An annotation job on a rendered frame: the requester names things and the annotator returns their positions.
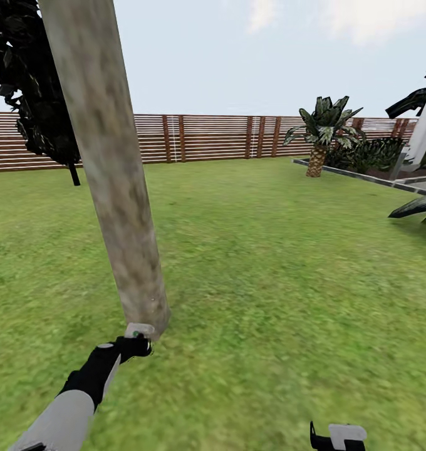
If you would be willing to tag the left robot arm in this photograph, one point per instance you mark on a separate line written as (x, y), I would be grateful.
(64, 424)

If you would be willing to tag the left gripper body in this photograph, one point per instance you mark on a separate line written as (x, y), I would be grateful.
(136, 346)

